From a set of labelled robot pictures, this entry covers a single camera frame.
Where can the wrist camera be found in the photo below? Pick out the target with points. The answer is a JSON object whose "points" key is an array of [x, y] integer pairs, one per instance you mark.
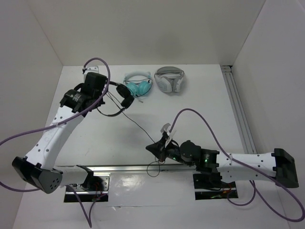
{"points": [[88, 69], [168, 133]]}

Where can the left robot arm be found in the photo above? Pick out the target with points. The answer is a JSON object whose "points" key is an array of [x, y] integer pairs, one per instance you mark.
{"points": [[37, 167]]}

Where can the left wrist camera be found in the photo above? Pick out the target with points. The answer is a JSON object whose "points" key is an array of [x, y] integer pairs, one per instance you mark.
{"points": [[88, 69]]}

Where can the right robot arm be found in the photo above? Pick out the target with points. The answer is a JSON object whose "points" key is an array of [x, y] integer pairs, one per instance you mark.
{"points": [[278, 165]]}

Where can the aluminium rail right side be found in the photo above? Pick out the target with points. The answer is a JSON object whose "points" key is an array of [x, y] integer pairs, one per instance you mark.
{"points": [[238, 110]]}

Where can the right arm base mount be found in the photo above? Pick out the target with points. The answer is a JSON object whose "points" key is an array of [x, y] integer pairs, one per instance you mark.
{"points": [[205, 189]]}

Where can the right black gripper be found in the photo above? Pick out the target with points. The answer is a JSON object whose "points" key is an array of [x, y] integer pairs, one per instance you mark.
{"points": [[158, 150]]}

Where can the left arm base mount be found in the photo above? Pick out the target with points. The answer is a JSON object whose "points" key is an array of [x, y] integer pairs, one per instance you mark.
{"points": [[99, 191]]}

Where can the white grey gaming headset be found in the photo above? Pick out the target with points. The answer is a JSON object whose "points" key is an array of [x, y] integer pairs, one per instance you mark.
{"points": [[169, 79]]}

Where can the teal cat-ear headphones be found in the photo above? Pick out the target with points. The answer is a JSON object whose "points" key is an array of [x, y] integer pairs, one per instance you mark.
{"points": [[141, 87]]}

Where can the aluminium rail front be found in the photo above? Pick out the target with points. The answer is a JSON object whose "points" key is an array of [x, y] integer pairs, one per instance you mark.
{"points": [[143, 169]]}

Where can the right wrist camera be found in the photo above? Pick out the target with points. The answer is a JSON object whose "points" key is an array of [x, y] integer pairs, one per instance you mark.
{"points": [[168, 133]]}

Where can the aluminium rail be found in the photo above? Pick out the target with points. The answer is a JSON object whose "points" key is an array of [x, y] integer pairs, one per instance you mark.
{"points": [[143, 169], [238, 110]]}

